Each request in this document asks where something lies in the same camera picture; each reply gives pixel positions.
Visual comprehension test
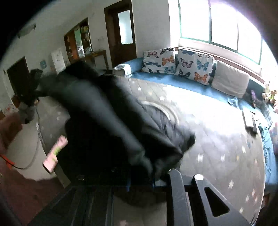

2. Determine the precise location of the brown fuzzy cloth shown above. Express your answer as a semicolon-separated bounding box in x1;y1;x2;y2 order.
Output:
0;113;23;150

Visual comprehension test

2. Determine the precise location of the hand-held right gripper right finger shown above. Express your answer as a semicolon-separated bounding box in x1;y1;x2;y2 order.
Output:
152;168;250;226

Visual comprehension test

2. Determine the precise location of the dark wooden glass door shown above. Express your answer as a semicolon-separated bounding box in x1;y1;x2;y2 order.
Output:
104;0;137;68

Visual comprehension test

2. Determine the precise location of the grey remote control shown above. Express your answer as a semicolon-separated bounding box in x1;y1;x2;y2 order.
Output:
242;108;255;127

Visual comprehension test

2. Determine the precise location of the black down jacket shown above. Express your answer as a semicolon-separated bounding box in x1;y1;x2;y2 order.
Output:
36;60;196;187

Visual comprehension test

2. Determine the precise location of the wooden desk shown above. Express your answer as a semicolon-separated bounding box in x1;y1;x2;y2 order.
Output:
79;50;109;70

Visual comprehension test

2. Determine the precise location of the wall lamp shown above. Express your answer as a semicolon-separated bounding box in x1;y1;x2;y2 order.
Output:
17;24;37;39

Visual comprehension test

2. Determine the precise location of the small purple figure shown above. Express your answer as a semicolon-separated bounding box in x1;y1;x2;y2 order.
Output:
250;90;257;108

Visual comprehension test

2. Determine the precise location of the dark plain wooden door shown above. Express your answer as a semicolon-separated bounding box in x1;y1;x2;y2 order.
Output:
6;57;31;96

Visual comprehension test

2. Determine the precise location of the green framed window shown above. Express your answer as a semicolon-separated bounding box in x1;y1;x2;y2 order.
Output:
178;0;267;66

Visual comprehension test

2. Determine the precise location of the smartphone with lit screen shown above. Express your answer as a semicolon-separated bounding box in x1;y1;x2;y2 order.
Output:
43;135;68;173

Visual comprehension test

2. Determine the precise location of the wooden display cabinet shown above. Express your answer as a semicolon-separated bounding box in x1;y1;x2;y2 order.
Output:
64;17;93;64

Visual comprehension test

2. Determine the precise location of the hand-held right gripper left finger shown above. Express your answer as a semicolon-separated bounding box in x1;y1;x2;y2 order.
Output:
28;180;131;226

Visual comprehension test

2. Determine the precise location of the white drawer unit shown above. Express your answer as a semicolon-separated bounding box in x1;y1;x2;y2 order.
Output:
51;48;66;74

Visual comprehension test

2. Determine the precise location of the plain white pillow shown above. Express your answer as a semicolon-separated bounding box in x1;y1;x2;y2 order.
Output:
211;60;250;99

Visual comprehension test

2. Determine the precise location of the blue bed sheet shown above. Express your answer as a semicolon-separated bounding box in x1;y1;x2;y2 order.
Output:
113;57;278;181

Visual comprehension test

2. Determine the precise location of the green plush toy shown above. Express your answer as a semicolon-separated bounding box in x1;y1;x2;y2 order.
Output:
262;83;278;105

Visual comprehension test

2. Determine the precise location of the butterfly print pillow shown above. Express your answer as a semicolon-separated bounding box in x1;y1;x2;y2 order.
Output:
175;49;214;86
142;47;176;74

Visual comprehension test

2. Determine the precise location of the grey quilted star mattress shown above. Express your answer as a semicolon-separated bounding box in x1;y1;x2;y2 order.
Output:
36;76;270;226

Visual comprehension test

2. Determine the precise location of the black cable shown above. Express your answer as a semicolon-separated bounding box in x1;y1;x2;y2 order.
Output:
13;109;43;170

